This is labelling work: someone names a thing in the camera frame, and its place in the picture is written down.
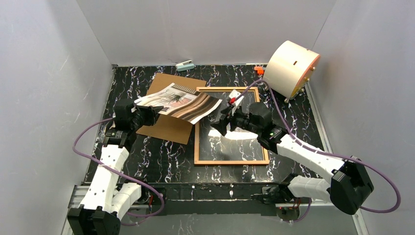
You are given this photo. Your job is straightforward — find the brown backing board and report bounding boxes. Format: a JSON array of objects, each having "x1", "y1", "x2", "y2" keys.
[{"x1": 136, "y1": 72, "x2": 207, "y2": 144}]

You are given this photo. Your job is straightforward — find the printed photo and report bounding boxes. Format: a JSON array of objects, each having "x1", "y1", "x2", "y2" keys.
[{"x1": 135, "y1": 83, "x2": 222, "y2": 124}]

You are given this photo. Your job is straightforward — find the wooden picture frame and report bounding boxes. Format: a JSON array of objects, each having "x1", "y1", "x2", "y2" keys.
[{"x1": 194, "y1": 86, "x2": 270, "y2": 166}]

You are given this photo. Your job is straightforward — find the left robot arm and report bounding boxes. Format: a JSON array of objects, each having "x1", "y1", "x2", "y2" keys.
[{"x1": 67, "y1": 99, "x2": 165, "y2": 235}]

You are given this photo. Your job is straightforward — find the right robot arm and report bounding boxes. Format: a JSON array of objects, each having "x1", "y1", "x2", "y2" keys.
[{"x1": 211, "y1": 102, "x2": 374, "y2": 215}]

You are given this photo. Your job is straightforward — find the orange clip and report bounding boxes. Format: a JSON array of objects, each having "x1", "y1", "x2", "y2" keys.
[{"x1": 254, "y1": 66, "x2": 265, "y2": 75}]

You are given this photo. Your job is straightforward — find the teal white small device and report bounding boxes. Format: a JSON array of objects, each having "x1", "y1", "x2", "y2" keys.
[{"x1": 175, "y1": 60, "x2": 195, "y2": 72}]

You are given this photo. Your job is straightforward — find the white orange cylinder box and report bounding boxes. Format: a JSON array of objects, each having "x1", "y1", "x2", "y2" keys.
[{"x1": 263, "y1": 40, "x2": 321, "y2": 103}]

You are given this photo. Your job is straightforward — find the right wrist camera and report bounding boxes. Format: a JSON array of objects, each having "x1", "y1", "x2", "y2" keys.
[{"x1": 228, "y1": 90, "x2": 244, "y2": 115}]

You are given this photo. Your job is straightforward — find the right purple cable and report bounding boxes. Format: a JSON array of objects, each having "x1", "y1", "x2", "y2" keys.
[{"x1": 233, "y1": 78, "x2": 402, "y2": 224}]

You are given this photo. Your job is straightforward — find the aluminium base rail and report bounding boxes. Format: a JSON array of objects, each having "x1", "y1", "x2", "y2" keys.
[{"x1": 60, "y1": 183, "x2": 370, "y2": 235}]

